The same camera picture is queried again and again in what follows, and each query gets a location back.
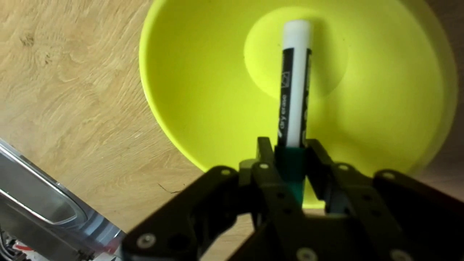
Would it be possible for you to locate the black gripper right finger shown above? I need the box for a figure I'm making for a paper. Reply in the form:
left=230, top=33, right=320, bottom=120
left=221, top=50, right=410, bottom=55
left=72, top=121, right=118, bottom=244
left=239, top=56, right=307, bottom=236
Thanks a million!
left=304, top=137, right=464, bottom=261

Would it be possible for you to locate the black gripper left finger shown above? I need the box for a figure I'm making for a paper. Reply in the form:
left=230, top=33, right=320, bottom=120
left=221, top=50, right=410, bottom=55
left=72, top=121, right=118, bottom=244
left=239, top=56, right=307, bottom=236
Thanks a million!
left=120, top=136, right=311, bottom=261

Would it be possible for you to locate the white marker with green cap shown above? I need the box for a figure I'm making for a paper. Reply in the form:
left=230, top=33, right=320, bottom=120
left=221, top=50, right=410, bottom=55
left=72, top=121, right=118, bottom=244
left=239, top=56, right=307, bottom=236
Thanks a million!
left=272, top=18, right=313, bottom=208

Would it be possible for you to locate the silver metal frame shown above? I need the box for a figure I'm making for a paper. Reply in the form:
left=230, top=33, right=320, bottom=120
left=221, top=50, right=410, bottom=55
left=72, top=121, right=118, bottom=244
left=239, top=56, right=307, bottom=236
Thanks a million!
left=0, top=137, right=127, bottom=261

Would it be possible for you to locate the lime green plastic bowl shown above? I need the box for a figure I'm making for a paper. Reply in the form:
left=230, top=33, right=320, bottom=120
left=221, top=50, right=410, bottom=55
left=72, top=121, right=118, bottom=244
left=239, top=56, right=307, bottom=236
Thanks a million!
left=137, top=0, right=458, bottom=210

